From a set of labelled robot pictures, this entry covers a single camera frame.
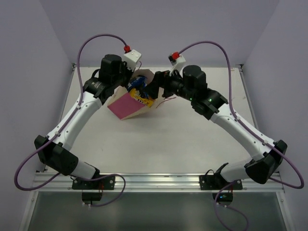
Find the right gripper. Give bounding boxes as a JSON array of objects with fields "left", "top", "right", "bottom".
[{"left": 142, "top": 67, "right": 195, "bottom": 103}]

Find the pink beige paper bag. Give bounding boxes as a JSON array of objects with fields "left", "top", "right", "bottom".
[{"left": 107, "top": 69, "right": 175, "bottom": 120}]

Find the blue M&M snack packet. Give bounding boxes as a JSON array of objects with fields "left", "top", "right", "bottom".
[{"left": 128, "top": 75, "right": 147, "bottom": 89}]

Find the yellow M&M snack packet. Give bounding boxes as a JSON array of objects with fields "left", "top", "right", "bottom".
[{"left": 129, "top": 88, "right": 155, "bottom": 108}]

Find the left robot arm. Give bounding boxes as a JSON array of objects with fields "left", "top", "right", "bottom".
[{"left": 34, "top": 50, "right": 141, "bottom": 189}]

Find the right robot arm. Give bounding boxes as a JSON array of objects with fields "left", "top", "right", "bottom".
[{"left": 145, "top": 65, "right": 282, "bottom": 189}]

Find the left black controller box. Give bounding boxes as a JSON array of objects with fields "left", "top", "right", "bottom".
[{"left": 81, "top": 192, "right": 103, "bottom": 204}]

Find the black controller box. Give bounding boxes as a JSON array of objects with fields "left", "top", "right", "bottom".
[
  {"left": 212, "top": 192, "right": 233, "bottom": 204},
  {"left": 81, "top": 192, "right": 103, "bottom": 204}
]

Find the right black controller box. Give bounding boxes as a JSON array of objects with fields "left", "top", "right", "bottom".
[{"left": 212, "top": 192, "right": 233, "bottom": 204}]

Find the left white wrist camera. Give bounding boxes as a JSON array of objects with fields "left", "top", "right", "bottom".
[{"left": 122, "top": 49, "right": 142, "bottom": 72}]

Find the left black base bracket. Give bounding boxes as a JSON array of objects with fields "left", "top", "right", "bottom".
[{"left": 72, "top": 175, "right": 116, "bottom": 190}]

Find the black base bracket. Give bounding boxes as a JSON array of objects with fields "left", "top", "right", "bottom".
[
  {"left": 72, "top": 175, "right": 116, "bottom": 190},
  {"left": 199, "top": 169, "right": 230, "bottom": 190}
]

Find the right black base bracket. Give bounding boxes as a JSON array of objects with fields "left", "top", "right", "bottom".
[{"left": 199, "top": 169, "right": 230, "bottom": 190}]

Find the aluminium mounting rail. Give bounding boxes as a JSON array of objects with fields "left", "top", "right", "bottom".
[{"left": 38, "top": 173, "right": 284, "bottom": 193}]

